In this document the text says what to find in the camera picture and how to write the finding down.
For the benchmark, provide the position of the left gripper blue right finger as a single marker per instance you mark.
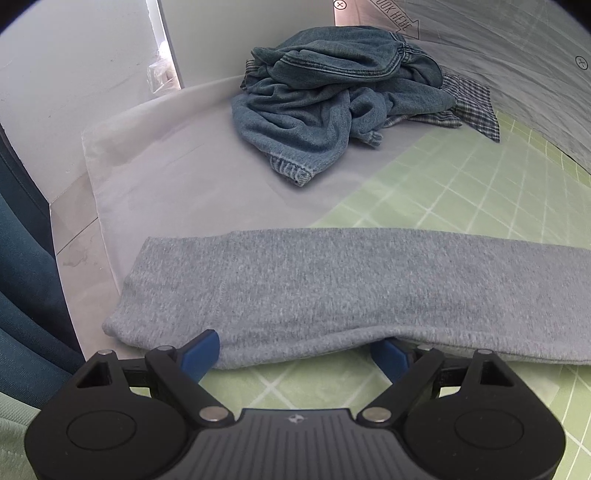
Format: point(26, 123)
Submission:
point(412, 372)

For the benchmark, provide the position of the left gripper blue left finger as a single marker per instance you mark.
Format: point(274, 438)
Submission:
point(175, 374)

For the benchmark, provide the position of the grey zip hoodie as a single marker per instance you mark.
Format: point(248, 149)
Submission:
point(281, 295)

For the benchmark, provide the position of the dark teal curtain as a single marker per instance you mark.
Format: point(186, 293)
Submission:
point(39, 347)

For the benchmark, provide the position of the green grid cutting mat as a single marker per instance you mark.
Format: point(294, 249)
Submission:
point(522, 188)

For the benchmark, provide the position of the checkered plaid shirt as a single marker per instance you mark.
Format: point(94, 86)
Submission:
point(471, 106)

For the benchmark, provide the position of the blue denim garment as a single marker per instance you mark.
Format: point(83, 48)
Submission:
point(316, 57)

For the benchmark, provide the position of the grey printed backdrop sheet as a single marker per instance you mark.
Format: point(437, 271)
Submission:
point(533, 55)

